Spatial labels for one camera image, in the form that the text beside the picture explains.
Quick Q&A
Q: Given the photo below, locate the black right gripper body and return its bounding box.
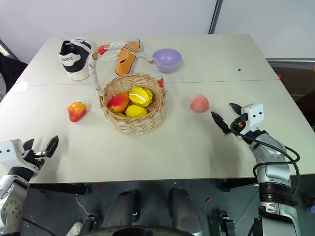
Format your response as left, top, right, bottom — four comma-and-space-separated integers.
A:
230, 113, 248, 135

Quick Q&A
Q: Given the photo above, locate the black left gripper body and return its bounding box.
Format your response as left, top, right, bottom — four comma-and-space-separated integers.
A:
24, 148, 48, 171

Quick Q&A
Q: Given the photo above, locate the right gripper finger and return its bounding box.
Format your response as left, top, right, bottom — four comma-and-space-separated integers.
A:
229, 102, 244, 116
211, 111, 231, 135

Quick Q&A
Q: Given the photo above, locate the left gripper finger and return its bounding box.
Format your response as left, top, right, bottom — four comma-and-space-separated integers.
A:
45, 135, 60, 158
23, 138, 35, 151

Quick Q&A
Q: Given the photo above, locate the pink peach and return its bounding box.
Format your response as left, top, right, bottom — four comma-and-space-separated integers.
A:
189, 94, 210, 114

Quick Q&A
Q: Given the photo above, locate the black table support bar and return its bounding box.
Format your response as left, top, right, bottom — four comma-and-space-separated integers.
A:
216, 177, 259, 193
29, 182, 94, 197

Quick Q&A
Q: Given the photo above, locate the red and yellow pear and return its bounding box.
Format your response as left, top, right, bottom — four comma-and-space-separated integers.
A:
67, 101, 88, 123

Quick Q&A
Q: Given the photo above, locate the red and yellow mango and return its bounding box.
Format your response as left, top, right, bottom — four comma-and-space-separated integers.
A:
107, 92, 130, 114

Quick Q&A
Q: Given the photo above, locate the purple plastic bowl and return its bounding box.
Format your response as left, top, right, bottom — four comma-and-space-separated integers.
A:
152, 48, 183, 74

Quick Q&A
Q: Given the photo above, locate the yellow starfruit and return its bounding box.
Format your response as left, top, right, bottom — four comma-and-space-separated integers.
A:
128, 86, 154, 108

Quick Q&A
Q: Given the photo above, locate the black caster wheel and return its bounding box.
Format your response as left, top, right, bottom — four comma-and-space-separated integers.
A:
84, 212, 99, 233
218, 209, 235, 236

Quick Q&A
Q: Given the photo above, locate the yellow lemon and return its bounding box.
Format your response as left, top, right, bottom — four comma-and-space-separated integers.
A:
125, 105, 149, 118

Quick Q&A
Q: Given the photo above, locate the black and white sneaker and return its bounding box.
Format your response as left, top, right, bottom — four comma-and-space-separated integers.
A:
58, 36, 95, 82

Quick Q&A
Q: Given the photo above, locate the dark rounded shape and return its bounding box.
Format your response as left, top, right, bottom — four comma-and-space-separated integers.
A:
168, 187, 204, 234
101, 188, 141, 230

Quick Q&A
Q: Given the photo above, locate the orange slip-on shoe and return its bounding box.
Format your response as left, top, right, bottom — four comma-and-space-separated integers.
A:
99, 37, 144, 77

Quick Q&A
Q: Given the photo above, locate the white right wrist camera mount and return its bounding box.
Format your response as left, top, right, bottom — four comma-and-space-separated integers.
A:
240, 103, 264, 135

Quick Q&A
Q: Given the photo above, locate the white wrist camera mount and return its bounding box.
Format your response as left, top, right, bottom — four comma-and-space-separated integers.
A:
0, 139, 40, 171
240, 103, 264, 135

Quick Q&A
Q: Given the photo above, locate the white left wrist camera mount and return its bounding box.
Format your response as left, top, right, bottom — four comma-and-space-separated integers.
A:
0, 139, 40, 171

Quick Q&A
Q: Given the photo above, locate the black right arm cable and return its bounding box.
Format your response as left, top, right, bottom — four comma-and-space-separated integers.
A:
230, 126, 301, 205

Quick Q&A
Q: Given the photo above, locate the thin white cable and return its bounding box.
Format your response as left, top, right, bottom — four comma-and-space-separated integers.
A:
74, 195, 91, 217

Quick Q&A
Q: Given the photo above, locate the wicker basket with handle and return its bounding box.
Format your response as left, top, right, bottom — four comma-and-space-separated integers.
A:
88, 41, 167, 136

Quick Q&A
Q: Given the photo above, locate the dark metal post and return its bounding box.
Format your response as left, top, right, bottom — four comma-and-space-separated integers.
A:
208, 0, 224, 35

